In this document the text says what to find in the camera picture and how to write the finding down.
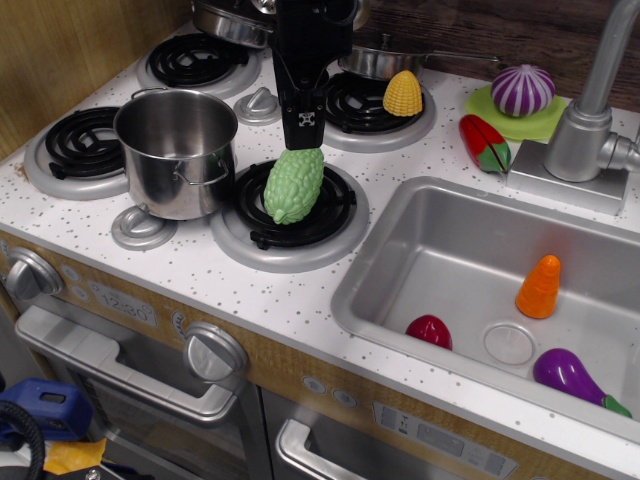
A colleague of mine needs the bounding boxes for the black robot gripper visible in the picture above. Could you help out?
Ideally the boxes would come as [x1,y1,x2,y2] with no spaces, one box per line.
[271,1,357,150]

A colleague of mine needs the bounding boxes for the green toy squash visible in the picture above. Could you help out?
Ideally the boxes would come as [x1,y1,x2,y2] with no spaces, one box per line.
[263,148,324,225]

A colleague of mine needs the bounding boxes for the steel frying pan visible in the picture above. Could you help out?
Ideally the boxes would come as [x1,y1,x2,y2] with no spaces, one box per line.
[337,33,500,81]

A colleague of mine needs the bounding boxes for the steel pot at back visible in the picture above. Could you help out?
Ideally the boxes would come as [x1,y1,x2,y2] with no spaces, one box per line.
[192,0,275,49]

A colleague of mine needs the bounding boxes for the stainless steel pot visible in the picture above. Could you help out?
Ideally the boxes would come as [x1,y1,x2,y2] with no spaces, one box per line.
[113,88,238,221]

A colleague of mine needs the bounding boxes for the silver stovetop knob back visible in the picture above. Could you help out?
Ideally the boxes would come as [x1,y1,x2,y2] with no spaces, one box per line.
[233,87,281,126]

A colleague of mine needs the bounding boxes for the silver stovetop knob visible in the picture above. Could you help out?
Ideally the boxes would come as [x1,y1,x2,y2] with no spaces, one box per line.
[111,206,178,251]
[233,87,281,126]

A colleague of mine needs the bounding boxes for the back right black burner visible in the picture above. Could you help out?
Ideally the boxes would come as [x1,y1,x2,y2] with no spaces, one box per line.
[324,73,437,154]

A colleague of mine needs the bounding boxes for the black burner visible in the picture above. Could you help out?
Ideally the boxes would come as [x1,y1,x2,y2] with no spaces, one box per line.
[324,73,437,154]
[136,33,261,99]
[210,161,369,274]
[23,106,128,201]

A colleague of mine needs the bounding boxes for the yellow toy corn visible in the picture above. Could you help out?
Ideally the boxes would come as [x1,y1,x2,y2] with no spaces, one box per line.
[383,70,423,117]

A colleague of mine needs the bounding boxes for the front right black burner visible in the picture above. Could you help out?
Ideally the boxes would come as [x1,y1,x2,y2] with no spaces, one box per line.
[210,161,369,274]

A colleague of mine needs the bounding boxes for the back left black burner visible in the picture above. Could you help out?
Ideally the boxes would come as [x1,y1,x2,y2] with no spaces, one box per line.
[136,33,261,99]

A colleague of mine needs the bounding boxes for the grey toy sink basin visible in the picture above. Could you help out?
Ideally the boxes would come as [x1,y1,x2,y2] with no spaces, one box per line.
[331,177,639,442]

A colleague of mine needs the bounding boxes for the red toy pepper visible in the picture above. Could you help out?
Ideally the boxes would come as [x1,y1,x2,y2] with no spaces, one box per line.
[459,114,512,174]

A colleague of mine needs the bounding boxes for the silver stovetop knob front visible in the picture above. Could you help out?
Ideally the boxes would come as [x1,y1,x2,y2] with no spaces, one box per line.
[111,206,178,251]

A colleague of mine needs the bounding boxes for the purple white toy onion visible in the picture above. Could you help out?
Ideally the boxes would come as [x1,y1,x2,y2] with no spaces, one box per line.
[491,64,556,117]

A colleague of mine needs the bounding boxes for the front left black burner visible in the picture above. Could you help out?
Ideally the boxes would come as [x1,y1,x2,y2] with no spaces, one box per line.
[23,106,128,201]

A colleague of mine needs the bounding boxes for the green plastic plate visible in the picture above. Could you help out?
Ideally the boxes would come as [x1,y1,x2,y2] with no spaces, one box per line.
[465,85,567,142]

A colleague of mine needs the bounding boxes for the red toy tomato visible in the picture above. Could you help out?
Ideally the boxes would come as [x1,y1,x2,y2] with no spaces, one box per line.
[405,314,453,351]

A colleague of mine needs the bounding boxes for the silver oven knob right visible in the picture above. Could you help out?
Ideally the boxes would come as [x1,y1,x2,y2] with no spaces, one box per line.
[183,322,249,384]

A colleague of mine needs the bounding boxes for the silver oven knob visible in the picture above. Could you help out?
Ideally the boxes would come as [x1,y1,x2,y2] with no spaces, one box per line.
[183,322,249,384]
[6,247,64,301]

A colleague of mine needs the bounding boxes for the silver toy faucet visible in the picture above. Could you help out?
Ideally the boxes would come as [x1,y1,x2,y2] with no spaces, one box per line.
[506,1,639,215]

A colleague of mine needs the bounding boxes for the orange toy carrot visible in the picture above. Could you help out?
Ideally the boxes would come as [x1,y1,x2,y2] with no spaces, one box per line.
[515,255,561,320]

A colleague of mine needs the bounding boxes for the silver oven knob left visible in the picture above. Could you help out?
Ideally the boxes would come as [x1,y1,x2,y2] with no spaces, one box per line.
[6,247,64,301]

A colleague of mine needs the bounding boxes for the purple toy eggplant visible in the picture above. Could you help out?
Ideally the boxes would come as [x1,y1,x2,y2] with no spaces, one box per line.
[532,348,632,418]

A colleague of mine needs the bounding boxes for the blue clamp tool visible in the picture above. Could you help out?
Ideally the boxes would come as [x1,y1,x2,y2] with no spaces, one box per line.
[1,378,93,441]

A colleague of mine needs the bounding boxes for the yellow cloth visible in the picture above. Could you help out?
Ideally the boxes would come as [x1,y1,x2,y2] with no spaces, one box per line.
[43,438,106,475]

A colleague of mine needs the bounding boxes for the silver dishwasher door handle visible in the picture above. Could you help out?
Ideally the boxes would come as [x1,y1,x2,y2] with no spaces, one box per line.
[272,418,401,480]

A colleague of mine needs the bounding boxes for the silver oven door handle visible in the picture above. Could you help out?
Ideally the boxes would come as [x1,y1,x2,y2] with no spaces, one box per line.
[16,306,237,428]

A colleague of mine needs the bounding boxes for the black cable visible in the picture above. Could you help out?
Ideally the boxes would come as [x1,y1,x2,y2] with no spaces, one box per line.
[0,399,47,480]

